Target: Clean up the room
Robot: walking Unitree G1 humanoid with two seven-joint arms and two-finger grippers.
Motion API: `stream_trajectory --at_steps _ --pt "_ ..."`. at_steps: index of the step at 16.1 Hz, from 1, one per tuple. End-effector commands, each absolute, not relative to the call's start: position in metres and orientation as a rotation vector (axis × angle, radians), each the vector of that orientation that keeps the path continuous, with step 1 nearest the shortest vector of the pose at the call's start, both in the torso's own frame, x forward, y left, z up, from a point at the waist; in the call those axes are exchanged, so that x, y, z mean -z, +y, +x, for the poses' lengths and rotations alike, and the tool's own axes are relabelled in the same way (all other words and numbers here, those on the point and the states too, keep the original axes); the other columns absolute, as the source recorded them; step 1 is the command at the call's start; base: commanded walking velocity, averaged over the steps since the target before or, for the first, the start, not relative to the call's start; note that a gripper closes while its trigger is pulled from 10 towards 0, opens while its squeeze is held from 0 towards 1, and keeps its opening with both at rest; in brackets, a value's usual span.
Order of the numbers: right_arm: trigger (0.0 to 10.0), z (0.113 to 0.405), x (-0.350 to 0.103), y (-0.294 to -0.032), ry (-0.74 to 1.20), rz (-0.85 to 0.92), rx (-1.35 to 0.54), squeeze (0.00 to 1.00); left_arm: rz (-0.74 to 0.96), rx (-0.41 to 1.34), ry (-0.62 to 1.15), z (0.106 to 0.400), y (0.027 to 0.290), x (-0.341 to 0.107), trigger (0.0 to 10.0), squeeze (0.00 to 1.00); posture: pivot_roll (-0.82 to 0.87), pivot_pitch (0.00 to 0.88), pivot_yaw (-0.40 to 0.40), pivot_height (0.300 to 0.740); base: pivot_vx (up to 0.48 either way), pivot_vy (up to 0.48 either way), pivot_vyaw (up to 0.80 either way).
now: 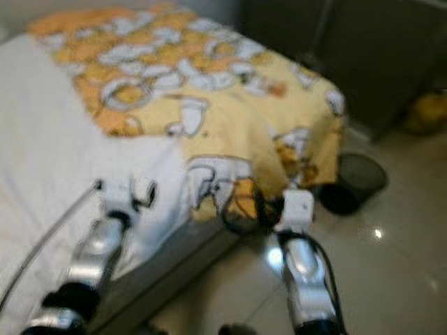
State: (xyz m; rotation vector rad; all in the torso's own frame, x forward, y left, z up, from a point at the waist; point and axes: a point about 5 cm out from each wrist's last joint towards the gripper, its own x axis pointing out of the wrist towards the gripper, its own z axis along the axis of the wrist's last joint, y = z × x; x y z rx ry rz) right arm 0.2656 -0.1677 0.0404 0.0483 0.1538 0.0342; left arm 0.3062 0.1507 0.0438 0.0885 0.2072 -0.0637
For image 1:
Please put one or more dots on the black mesh waste bin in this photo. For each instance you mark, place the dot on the black mesh waste bin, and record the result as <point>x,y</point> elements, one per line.
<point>356,181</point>

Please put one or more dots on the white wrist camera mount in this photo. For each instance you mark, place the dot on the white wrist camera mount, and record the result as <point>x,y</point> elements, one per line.
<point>117,195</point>
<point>295,209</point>

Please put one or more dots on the dark wardrobe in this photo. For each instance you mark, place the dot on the dark wardrobe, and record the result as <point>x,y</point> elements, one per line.
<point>356,56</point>

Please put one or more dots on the dark robot foot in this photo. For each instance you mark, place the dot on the dark robot foot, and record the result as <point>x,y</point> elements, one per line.
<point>237,329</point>

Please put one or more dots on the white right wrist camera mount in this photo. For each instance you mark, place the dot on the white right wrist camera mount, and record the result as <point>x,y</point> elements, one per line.
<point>295,209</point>

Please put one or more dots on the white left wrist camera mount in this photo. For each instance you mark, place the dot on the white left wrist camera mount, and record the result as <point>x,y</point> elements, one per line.
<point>117,195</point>

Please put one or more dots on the yellow soft object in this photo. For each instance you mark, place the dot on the yellow soft object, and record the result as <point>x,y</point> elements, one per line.
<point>426,113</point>

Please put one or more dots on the yellow cartoon egg blanket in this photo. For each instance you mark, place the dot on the yellow cartoon egg blanket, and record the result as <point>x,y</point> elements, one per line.
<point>223,118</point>

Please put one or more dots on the grey bed base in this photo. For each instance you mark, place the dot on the grey bed base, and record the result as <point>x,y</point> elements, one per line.
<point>181,272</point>

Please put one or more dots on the white quilted mattress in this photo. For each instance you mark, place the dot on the white quilted mattress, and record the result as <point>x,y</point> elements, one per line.
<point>56,153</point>

